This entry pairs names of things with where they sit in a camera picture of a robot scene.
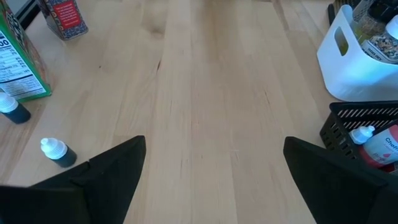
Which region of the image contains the pink food colouring bottle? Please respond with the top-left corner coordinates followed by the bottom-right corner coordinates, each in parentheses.
top-left (357, 124), bottom-right (398, 170)

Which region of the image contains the black slotted plastic basket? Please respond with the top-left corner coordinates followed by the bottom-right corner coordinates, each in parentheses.
top-left (319, 101), bottom-right (398, 175)

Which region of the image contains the black-lidded spice jar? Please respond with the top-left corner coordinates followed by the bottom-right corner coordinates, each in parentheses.
top-left (366, 0), bottom-right (398, 22)

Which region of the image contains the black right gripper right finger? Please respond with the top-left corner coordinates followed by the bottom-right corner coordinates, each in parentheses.
top-left (282, 136), bottom-right (389, 224)

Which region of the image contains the green Apple Jacks box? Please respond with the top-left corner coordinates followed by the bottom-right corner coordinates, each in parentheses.
top-left (0, 0), bottom-right (52, 103)

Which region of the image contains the black aluminium rig frame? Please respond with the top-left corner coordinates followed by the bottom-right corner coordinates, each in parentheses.
top-left (12, 0), bottom-right (43, 30)

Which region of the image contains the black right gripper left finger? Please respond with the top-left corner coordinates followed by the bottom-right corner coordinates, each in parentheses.
top-left (30, 135), bottom-right (147, 224)

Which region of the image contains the dark blue dropper bottle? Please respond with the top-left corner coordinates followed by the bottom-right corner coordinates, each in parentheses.
top-left (0, 92), bottom-right (32, 124)

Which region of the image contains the white plastic bin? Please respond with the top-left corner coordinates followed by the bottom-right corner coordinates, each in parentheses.
top-left (316, 3), bottom-right (398, 103)

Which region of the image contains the dark green dropper bottle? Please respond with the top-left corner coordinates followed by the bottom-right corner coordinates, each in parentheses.
top-left (40, 137), bottom-right (78, 169)

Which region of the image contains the white-lidded seasoning jar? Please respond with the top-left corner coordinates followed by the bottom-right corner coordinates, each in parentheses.
top-left (360, 15), bottom-right (398, 65)

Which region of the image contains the red flip-top container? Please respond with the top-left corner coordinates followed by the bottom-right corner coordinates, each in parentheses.
top-left (37, 0), bottom-right (89, 40)

